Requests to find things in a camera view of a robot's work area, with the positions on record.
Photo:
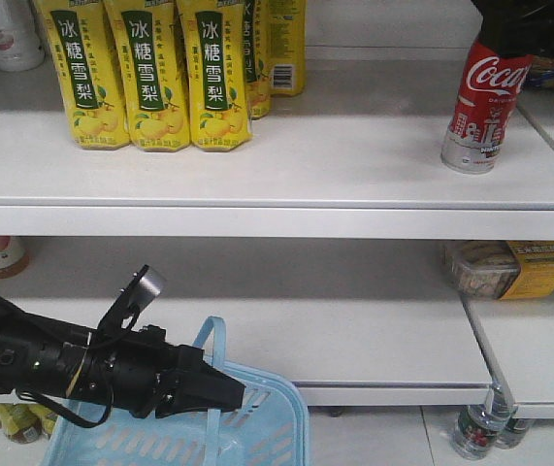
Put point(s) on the yellow cracker package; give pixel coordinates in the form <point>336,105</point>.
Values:
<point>500,270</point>

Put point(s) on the white peach drink bottle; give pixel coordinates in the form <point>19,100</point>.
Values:
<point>20,46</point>

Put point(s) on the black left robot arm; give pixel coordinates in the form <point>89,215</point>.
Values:
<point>40,356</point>

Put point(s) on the orange C100 juice bottle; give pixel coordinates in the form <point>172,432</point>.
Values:
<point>14,257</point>

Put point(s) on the yellow pear drink bottle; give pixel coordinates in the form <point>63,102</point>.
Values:
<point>148,44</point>
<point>85,59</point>
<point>287,49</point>
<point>256,57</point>
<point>218,105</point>

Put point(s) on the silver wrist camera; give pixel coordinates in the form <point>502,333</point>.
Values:
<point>145,286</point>

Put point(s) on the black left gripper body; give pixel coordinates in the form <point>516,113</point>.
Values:
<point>144,375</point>

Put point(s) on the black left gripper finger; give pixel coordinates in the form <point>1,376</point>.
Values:
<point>197,390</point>

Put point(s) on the clear water bottle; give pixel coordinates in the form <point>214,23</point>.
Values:
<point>478,426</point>
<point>514,432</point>

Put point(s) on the light blue plastic basket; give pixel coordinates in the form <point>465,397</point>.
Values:
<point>272,426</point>

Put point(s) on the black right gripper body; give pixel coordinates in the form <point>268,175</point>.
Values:
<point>513,28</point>

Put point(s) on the red coca-cola bottle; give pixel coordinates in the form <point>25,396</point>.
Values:
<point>487,96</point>

